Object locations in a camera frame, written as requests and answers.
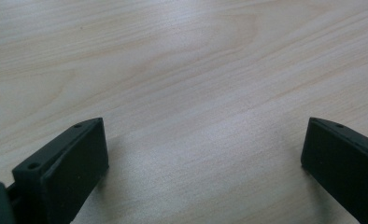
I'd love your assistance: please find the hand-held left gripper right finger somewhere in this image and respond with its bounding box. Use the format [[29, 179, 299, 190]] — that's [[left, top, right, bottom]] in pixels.
[[300, 117, 368, 224]]

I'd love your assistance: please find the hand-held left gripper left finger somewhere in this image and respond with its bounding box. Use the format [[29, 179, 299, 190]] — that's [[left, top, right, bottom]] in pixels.
[[11, 117, 110, 224]]

